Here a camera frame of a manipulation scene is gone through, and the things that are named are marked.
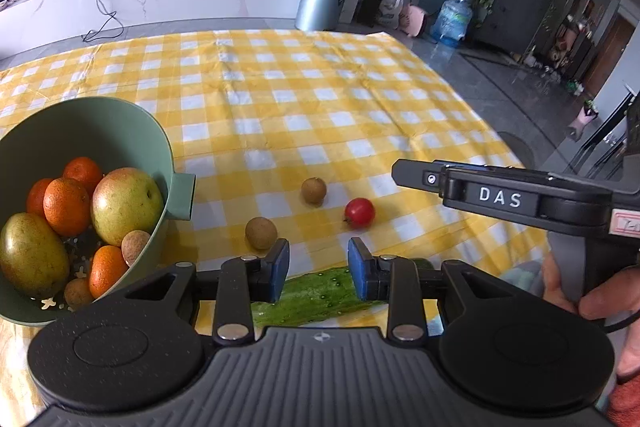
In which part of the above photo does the brown kiwi far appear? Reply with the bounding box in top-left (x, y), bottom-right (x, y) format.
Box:
top-left (301, 177), bottom-right (328, 206)

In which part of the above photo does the orange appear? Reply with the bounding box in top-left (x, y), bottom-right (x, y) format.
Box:
top-left (26, 178), bottom-right (53, 219)
top-left (43, 177), bottom-right (92, 238)
top-left (89, 245), bottom-right (130, 299)
top-left (62, 157), bottom-right (104, 195)

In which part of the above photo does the white bag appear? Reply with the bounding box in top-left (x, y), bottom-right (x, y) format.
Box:
top-left (377, 0), bottom-right (405, 29)

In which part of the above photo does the teal patterned cloth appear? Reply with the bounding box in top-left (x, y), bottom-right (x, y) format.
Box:
top-left (502, 261), bottom-right (546, 299)

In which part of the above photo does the brown wooden door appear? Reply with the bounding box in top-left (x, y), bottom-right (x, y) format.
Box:
top-left (582, 12), bottom-right (636, 108)

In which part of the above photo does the green-red mango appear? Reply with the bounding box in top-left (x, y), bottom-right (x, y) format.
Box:
top-left (91, 168), bottom-right (165, 248)

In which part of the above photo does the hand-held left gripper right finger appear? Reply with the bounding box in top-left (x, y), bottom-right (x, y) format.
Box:
top-left (348, 237), bottom-right (506, 343)

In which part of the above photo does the yellow-green mango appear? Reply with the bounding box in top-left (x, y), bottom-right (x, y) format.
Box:
top-left (0, 212), bottom-right (71, 299)

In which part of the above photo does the yellow checked tablecloth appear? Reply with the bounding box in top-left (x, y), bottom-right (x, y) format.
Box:
top-left (0, 29), bottom-right (553, 427)

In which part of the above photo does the person's right hand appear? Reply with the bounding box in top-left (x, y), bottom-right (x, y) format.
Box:
top-left (542, 252), bottom-right (640, 322)

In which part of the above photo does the red tomato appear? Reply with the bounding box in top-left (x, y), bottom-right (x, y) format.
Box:
top-left (343, 198), bottom-right (376, 229)

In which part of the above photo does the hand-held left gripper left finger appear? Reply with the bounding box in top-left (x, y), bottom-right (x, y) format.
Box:
top-left (122, 238), bottom-right (291, 345)

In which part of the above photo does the brown kiwi near bowl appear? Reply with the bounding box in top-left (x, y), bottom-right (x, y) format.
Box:
top-left (245, 216), bottom-right (278, 251)

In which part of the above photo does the blue water jug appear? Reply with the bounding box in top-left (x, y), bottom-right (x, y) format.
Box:
top-left (431, 0), bottom-right (474, 48)

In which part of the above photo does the brown longan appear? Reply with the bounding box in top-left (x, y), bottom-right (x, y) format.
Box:
top-left (64, 278), bottom-right (95, 310)
top-left (121, 230), bottom-right (152, 267)

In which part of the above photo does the black cable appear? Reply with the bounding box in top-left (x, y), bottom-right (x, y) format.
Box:
top-left (82, 0), bottom-right (126, 42)

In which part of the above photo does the dark grey cabinet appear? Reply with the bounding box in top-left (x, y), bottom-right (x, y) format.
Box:
top-left (472, 0), bottom-right (556, 55)

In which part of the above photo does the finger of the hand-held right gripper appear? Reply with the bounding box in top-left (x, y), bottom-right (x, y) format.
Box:
top-left (442, 166), bottom-right (620, 217)
top-left (391, 159), bottom-right (496, 195)

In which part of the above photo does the person's right forearm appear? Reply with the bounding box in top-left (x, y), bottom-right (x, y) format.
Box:
top-left (617, 322), bottom-right (640, 380)

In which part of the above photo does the green colander bowl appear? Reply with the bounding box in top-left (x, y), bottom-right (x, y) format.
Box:
top-left (0, 96), bottom-right (197, 325)

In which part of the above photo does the green cucumber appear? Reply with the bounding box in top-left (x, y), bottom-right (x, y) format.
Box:
top-left (250, 258), bottom-right (436, 327)

